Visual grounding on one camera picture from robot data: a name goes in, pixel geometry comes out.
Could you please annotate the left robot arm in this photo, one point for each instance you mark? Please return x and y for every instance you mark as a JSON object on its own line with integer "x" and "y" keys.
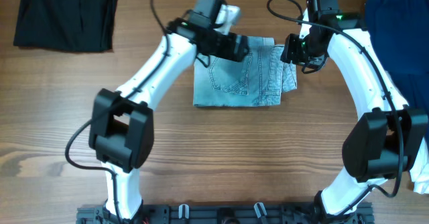
{"x": 122, "y": 131}

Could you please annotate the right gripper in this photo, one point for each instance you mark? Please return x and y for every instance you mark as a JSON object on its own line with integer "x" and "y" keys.
{"x": 289, "y": 53}

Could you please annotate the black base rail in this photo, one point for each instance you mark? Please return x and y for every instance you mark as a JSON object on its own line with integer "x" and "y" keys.
{"x": 247, "y": 214}

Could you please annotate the dark blue garment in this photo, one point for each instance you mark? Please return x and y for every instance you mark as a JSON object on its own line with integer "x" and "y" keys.
{"x": 399, "y": 35}

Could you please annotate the black folded garment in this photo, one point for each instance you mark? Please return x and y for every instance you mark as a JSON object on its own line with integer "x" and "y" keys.
{"x": 66, "y": 25}

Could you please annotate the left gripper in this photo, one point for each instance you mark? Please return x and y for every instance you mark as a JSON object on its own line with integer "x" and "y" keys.
{"x": 226, "y": 51}

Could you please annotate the light blue denim shorts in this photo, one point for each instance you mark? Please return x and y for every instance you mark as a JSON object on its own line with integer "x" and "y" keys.
{"x": 257, "y": 81}

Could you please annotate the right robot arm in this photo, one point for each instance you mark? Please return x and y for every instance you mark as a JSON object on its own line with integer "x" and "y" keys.
{"x": 388, "y": 138}

